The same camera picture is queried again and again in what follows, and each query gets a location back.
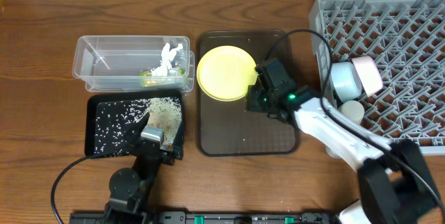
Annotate black waste tray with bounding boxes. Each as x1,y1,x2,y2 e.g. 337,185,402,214
84,90,184,157

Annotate yellow plate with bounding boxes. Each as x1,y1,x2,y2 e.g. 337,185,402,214
197,45,257,102

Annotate dark brown serving tray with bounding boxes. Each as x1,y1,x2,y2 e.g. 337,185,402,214
196,29,300,157

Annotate blue bowl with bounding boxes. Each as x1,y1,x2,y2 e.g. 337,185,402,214
330,62,362,102

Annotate clear plastic bin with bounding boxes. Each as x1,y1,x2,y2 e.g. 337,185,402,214
72,35,195,93

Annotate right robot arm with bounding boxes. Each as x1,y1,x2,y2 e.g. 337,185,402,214
246,85,444,224

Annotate white napkin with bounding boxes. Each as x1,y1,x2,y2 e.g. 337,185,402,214
151,43,184,77

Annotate rice and food scraps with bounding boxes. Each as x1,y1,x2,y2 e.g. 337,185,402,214
92,97,182,156

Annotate green snack wrapper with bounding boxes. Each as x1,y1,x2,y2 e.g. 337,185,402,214
139,66,184,88

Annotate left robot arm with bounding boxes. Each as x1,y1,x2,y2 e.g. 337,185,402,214
102,113,184,224

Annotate white bowl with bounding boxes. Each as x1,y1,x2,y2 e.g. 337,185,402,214
351,56,383,97

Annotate white cup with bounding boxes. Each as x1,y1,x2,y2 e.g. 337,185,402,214
339,100,364,125

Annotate grey dishwasher rack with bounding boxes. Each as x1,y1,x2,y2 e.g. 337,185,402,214
309,0,444,156

